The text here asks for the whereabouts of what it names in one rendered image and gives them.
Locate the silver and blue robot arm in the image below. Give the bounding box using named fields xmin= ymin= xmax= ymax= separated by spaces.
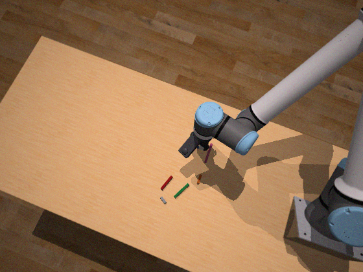
xmin=178 ymin=8 xmax=363 ymax=247

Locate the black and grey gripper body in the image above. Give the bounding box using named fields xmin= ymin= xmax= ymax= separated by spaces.
xmin=200 ymin=139 xmax=211 ymax=148

